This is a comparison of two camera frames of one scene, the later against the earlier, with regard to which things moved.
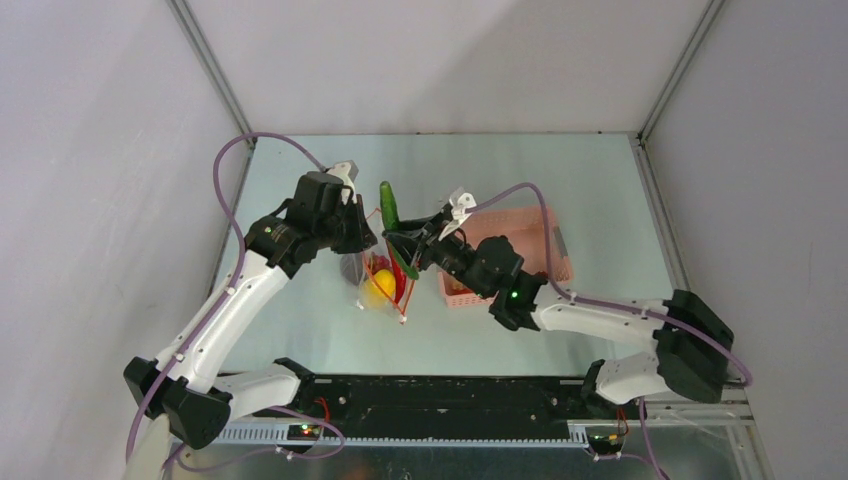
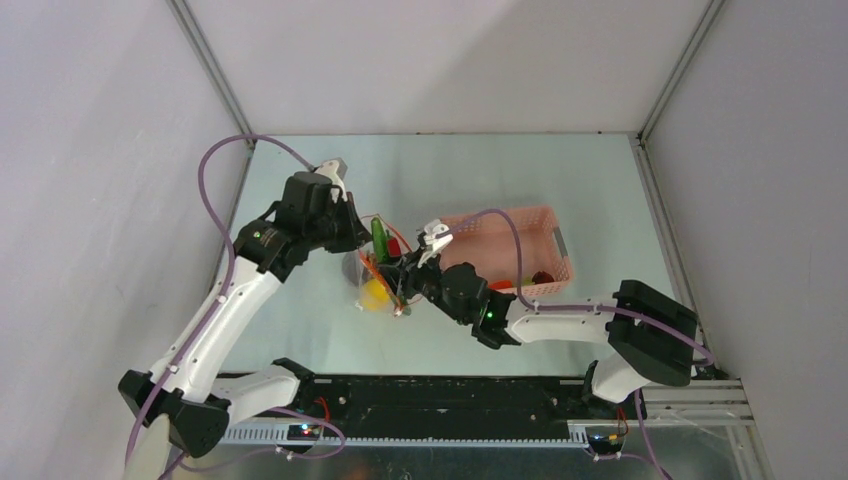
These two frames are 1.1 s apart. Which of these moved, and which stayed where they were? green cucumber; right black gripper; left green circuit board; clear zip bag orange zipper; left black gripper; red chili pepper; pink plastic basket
Moved: green cucumber; right black gripper; red chili pepper
Stayed: left black gripper; pink plastic basket; clear zip bag orange zipper; left green circuit board
